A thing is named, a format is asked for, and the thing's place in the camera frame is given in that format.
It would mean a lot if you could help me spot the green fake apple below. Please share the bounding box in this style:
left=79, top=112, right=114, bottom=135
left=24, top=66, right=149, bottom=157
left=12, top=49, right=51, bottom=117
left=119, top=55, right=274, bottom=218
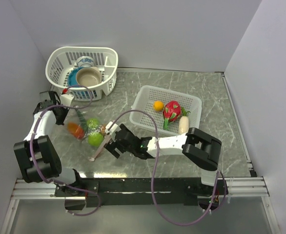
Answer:
left=88, top=132, right=104, bottom=147
left=86, top=118, right=100, bottom=130

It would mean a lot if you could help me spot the red orange fake fruit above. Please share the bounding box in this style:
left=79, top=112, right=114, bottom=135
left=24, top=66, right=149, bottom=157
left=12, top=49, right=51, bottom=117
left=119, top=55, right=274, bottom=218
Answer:
left=67, top=122, right=85, bottom=139

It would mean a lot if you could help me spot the clear zip top bag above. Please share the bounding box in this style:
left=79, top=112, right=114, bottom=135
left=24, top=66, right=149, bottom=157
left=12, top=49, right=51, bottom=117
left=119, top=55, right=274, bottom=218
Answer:
left=66, top=109, right=106, bottom=162

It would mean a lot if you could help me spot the red fake dragon fruit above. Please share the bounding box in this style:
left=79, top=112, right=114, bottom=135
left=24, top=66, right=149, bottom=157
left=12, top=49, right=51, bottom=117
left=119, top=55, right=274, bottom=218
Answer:
left=163, top=100, right=182, bottom=130

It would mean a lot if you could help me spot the white fake radish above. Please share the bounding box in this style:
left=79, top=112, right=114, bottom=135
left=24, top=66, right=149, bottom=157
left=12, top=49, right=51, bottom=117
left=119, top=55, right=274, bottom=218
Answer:
left=178, top=116, right=189, bottom=134

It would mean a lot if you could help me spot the brown fake kiwi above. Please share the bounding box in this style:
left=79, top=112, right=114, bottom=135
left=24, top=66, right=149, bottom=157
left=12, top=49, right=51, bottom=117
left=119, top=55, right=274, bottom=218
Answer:
left=100, top=125, right=106, bottom=134

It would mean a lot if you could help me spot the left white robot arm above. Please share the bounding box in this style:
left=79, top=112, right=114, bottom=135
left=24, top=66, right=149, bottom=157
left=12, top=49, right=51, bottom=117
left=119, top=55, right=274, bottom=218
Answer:
left=14, top=91, right=84, bottom=196

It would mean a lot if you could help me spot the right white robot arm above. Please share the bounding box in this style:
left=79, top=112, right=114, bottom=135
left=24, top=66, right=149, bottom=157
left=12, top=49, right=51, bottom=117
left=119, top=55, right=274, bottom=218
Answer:
left=104, top=122, right=222, bottom=194

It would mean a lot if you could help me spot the blue plate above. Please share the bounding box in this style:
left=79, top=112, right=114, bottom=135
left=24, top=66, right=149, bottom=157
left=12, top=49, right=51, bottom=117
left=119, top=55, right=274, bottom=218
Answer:
left=67, top=68, right=80, bottom=86

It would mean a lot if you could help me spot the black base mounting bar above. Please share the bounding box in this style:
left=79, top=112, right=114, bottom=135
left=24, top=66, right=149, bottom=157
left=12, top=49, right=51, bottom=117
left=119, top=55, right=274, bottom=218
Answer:
left=57, top=177, right=234, bottom=212

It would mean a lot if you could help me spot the beige bowl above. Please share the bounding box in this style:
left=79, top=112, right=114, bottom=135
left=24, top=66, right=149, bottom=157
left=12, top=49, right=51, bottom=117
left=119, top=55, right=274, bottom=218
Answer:
left=76, top=67, right=102, bottom=87

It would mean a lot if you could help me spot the white slotted dish basket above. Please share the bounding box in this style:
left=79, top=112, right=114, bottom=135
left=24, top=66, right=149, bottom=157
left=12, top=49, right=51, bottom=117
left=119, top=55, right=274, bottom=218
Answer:
left=45, top=46, right=119, bottom=101

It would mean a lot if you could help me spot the blue white porcelain bowl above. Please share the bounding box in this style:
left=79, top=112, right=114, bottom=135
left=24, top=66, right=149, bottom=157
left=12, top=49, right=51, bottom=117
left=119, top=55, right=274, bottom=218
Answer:
left=76, top=56, right=95, bottom=68

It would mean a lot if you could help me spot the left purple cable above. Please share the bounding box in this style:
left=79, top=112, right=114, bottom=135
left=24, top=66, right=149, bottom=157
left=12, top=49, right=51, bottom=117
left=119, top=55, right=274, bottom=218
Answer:
left=29, top=85, right=102, bottom=217

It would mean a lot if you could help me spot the purple cable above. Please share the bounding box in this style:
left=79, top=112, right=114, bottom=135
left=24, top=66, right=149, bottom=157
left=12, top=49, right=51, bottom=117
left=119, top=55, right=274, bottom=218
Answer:
left=111, top=110, right=228, bottom=226
left=29, top=85, right=102, bottom=217

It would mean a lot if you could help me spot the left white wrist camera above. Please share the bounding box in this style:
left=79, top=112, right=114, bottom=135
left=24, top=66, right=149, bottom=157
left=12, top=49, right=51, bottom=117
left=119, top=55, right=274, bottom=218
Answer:
left=60, top=88, right=74, bottom=106

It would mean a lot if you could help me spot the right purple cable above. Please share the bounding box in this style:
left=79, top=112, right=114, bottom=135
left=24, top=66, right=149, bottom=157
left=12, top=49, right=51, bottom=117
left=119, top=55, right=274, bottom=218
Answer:
left=111, top=110, right=228, bottom=226

